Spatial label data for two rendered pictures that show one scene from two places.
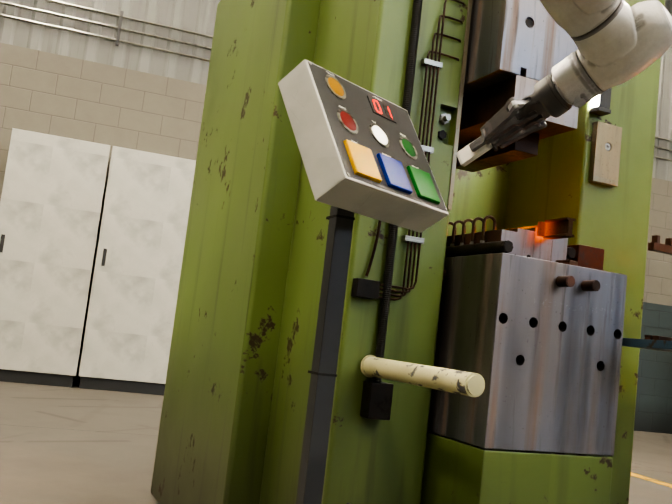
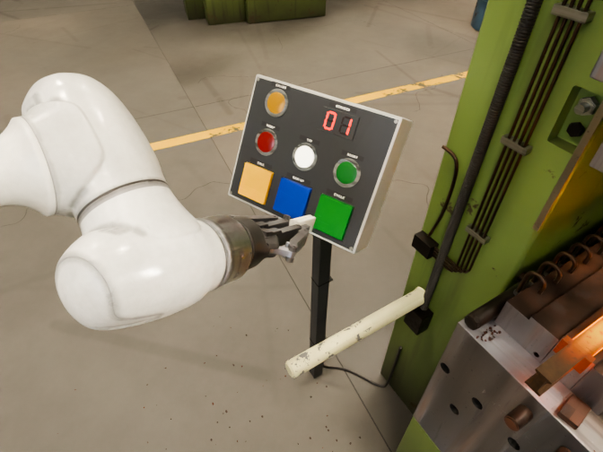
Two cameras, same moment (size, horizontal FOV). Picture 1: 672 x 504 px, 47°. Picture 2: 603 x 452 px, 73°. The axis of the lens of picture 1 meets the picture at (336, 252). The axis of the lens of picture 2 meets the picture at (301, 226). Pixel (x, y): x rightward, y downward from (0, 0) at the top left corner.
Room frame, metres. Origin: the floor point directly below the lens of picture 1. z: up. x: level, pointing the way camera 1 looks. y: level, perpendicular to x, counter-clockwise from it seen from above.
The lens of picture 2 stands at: (1.43, -0.76, 1.57)
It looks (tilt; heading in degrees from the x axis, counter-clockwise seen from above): 44 degrees down; 82
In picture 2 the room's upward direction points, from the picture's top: straight up
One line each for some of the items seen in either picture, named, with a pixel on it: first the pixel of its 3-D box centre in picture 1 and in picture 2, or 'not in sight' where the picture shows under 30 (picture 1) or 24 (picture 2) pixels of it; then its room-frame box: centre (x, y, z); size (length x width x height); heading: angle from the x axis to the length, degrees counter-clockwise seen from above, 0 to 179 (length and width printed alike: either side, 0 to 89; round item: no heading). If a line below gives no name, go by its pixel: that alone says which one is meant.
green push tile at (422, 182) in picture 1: (422, 186); (332, 216); (1.57, -0.16, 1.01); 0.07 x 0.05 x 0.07; 138
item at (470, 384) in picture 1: (416, 374); (360, 329); (1.66, -0.20, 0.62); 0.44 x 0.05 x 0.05; 23
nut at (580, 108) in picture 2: (444, 125); (579, 118); (1.95, -0.24, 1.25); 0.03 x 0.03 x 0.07; 23
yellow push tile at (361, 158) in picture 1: (361, 162); (256, 183); (1.42, -0.03, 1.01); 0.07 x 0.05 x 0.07; 138
